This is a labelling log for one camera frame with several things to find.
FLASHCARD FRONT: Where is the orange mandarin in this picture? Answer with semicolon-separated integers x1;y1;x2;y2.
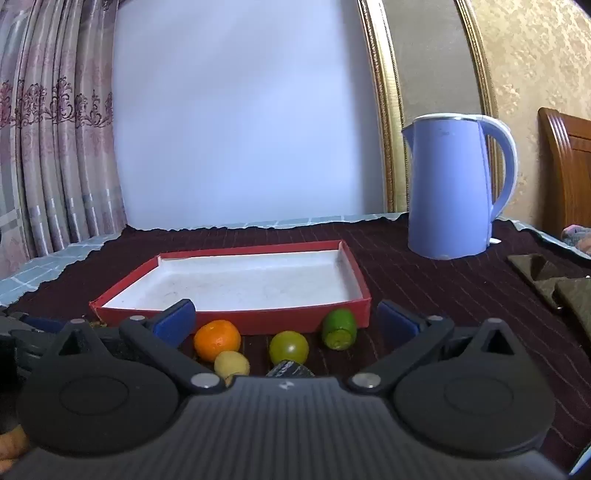
193;319;242;363

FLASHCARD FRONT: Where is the blue electric kettle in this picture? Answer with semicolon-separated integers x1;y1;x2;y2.
401;113;519;260

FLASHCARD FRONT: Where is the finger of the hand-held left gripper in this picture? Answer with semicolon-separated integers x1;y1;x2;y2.
0;308;66;335
0;329;56;374

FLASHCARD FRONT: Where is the pink patterned curtain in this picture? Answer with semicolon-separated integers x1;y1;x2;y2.
0;0;127;282

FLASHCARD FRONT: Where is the gold ornate wall frame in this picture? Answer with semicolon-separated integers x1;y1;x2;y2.
358;0;502;214

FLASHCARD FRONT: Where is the pale yellow round fruit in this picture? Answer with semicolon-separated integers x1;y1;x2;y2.
213;351;251;385

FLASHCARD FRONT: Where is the green round fruit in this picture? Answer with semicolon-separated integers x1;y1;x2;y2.
269;331;310;365

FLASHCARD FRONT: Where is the red cardboard tray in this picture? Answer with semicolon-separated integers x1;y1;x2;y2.
89;239;372;336

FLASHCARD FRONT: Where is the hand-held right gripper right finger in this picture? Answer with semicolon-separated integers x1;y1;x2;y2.
346;299;532;395

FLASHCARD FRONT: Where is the green lime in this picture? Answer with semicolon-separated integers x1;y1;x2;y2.
322;308;358;350

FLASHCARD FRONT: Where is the dark maroon striped cloth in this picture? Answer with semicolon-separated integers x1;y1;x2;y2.
0;215;591;476

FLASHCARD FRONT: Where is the wooden chair back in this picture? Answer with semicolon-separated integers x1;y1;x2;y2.
538;107;591;236

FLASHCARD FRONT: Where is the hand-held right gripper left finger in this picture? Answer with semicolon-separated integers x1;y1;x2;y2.
46;299;227;395

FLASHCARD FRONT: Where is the olive brown folded cloth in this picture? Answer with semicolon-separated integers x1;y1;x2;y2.
507;253;591;315

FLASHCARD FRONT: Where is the patterned pink fabric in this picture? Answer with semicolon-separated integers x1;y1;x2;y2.
561;224;591;254

